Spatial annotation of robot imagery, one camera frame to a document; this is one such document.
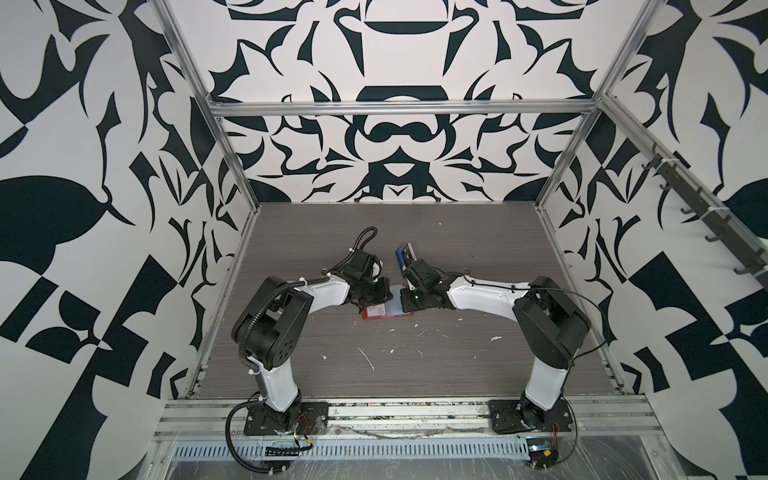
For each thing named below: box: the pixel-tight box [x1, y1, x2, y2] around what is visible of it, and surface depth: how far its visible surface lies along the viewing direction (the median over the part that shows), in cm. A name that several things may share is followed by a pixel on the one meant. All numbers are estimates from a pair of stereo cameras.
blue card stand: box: [395, 244, 415, 271], surface depth 106 cm
